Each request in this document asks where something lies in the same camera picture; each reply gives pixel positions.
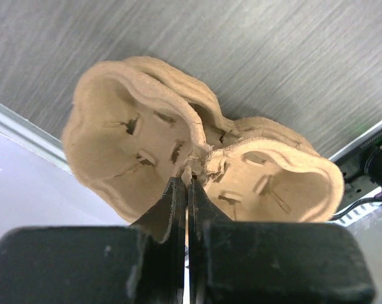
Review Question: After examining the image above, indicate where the cardboard cup carrier stack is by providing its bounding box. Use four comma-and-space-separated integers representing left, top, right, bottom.
123, 56, 319, 156

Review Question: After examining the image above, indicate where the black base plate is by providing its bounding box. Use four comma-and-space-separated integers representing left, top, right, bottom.
363, 139, 382, 187

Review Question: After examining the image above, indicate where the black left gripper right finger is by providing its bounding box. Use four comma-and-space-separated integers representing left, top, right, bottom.
188, 180, 376, 303

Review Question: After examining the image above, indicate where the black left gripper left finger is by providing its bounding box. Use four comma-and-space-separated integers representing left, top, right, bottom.
0, 178, 186, 303

